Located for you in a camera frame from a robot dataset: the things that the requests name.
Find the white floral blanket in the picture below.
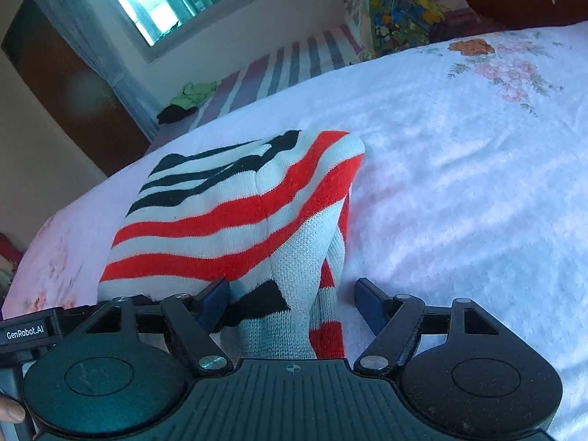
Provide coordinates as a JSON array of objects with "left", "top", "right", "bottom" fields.
[{"left": 0, "top": 21, "right": 588, "bottom": 441}]

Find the striped knit sweater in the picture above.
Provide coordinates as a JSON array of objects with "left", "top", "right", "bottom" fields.
[{"left": 97, "top": 129, "right": 366, "bottom": 360}]

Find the wooden door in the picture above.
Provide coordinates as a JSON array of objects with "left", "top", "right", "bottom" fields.
[{"left": 0, "top": 0, "right": 152, "bottom": 178}]

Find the person's left hand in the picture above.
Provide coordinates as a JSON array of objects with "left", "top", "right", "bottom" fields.
[{"left": 0, "top": 396, "right": 40, "bottom": 441}]

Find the grey curtain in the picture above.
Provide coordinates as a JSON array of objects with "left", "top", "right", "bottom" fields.
[{"left": 18, "top": 0, "right": 161, "bottom": 143}]

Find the pink striped folded cloth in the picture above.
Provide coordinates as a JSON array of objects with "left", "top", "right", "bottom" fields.
[{"left": 399, "top": 0, "right": 483, "bottom": 42}]

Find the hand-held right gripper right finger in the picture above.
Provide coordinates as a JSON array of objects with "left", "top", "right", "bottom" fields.
[{"left": 355, "top": 277, "right": 501, "bottom": 373}]

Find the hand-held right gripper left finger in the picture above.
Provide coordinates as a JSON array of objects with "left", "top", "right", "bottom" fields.
[{"left": 85, "top": 278, "right": 233, "bottom": 375}]

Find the black cloth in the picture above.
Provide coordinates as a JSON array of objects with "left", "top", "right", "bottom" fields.
[{"left": 157, "top": 103, "right": 198, "bottom": 126}]

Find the striped bed sheet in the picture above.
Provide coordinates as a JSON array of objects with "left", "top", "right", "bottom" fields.
[{"left": 151, "top": 23, "right": 368, "bottom": 143}]

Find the window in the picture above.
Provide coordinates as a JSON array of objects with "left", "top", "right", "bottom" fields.
[{"left": 83, "top": 0, "right": 368, "bottom": 51}]

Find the green cloth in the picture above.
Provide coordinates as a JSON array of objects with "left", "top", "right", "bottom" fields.
[{"left": 170, "top": 81, "right": 218, "bottom": 107}]

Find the colourful printed cloth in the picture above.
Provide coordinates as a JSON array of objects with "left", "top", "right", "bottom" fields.
[{"left": 344, "top": 0, "right": 446, "bottom": 60}]

